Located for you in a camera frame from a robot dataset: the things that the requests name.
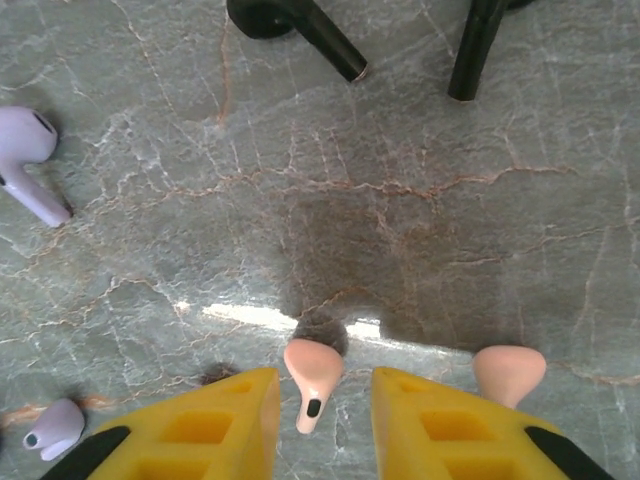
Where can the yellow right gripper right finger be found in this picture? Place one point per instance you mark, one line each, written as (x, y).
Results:
(450, 430)

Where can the small purple scraps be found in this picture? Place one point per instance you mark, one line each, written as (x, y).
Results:
(62, 422)

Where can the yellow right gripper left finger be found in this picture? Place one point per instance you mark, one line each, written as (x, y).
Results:
(200, 430)

